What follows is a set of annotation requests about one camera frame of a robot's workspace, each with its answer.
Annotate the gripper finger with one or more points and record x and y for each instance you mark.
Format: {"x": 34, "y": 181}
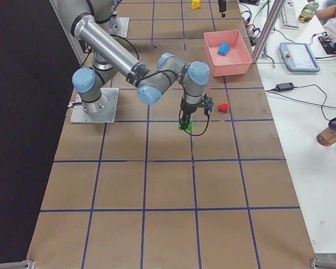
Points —
{"x": 181, "y": 120}
{"x": 186, "y": 121}

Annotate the brown water bottle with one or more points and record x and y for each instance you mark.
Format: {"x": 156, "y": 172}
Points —
{"x": 327, "y": 137}

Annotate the red toy block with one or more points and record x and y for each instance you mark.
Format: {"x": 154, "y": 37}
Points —
{"x": 223, "y": 108}

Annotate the teach pendant tablet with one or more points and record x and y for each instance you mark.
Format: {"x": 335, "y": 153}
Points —
{"x": 298, "y": 57}

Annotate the green drink bottle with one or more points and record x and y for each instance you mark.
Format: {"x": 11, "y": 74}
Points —
{"x": 309, "y": 11}

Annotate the blue toy block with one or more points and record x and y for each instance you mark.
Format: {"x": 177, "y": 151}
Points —
{"x": 223, "y": 49}

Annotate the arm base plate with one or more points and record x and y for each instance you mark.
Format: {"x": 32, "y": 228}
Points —
{"x": 101, "y": 111}
{"x": 124, "y": 28}

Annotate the green toy block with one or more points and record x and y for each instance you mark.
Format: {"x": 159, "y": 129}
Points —
{"x": 190, "y": 127}

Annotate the pink plastic box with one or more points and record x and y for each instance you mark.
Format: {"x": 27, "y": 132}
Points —
{"x": 238, "y": 59}

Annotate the aluminium frame post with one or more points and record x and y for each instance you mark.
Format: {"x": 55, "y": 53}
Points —
{"x": 260, "y": 48}

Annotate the white keyboard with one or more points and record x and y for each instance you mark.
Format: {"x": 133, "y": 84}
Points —
{"x": 288, "y": 16}

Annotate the yellow toy block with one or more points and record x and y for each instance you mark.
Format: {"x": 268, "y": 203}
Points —
{"x": 195, "y": 4}

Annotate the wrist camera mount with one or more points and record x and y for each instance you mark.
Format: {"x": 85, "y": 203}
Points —
{"x": 207, "y": 103}

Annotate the black power adapter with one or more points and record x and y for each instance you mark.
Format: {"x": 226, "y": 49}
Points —
{"x": 284, "y": 87}

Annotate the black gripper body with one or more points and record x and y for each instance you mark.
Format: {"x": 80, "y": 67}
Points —
{"x": 222, "y": 4}
{"x": 188, "y": 109}

